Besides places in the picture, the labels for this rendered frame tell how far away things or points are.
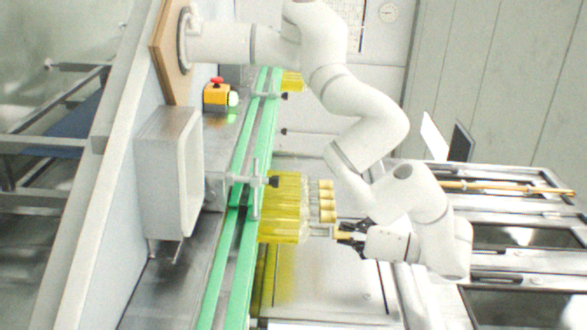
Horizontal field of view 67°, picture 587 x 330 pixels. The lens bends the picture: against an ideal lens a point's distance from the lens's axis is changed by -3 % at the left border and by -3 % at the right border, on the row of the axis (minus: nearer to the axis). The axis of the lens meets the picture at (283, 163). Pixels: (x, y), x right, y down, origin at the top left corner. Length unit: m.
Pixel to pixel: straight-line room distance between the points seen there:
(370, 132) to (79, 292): 0.55
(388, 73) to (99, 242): 6.74
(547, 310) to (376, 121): 0.78
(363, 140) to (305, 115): 6.57
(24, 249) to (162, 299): 0.66
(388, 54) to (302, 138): 1.90
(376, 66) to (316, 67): 6.32
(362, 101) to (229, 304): 0.45
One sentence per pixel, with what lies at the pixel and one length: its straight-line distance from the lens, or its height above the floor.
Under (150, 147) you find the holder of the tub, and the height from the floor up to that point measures 0.78.
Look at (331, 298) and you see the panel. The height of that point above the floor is 1.16.
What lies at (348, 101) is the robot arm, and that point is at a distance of 0.86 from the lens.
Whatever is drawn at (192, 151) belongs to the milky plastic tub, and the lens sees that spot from 1.01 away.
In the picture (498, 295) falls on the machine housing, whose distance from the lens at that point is 1.40.
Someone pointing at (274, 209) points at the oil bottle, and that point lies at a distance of 1.19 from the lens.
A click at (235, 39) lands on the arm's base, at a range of 1.04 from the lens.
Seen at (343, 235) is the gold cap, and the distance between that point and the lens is 1.16.
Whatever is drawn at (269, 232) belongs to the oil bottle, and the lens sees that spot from 1.15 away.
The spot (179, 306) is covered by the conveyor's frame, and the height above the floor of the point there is 0.85.
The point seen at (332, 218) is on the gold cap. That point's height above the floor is 1.15.
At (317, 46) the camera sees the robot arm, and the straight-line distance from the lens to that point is 0.91.
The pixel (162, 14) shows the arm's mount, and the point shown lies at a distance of 0.98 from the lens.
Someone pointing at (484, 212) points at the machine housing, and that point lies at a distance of 1.74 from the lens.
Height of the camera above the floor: 1.03
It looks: 1 degrees down
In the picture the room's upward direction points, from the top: 94 degrees clockwise
